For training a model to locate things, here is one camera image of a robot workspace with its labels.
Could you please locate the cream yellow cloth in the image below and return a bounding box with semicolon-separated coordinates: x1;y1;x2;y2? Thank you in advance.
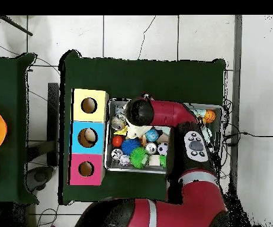
126;123;153;140

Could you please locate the wooden box with three holes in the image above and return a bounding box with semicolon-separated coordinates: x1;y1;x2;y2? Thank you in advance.
68;88;110;186

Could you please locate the shallow mesh bin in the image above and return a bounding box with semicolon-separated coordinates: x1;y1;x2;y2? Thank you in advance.
104;98;223;175

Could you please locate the blue globe ball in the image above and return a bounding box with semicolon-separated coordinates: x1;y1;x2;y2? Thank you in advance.
145;128;160;142

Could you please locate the blue spiky ball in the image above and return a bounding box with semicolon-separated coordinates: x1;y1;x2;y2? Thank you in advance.
121;138;142;156

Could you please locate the red ball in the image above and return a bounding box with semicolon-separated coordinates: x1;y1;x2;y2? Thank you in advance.
111;135;124;148

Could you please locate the silver drink can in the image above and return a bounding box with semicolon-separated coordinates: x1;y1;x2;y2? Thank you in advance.
146;142;158;154

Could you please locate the green spiky ball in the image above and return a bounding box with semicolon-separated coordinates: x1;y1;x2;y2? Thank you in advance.
129;146;150;169

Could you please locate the small soccer ball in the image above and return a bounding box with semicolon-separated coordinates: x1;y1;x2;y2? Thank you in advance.
157;142;169;156

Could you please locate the dark green table cloth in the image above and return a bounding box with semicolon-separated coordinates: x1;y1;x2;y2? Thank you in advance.
0;52;39;205
58;50;227;206

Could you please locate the small orange basketball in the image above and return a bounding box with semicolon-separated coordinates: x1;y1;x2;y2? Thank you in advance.
204;109;217;124

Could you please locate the black power cable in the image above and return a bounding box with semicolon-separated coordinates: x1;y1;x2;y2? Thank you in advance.
223;131;273;146

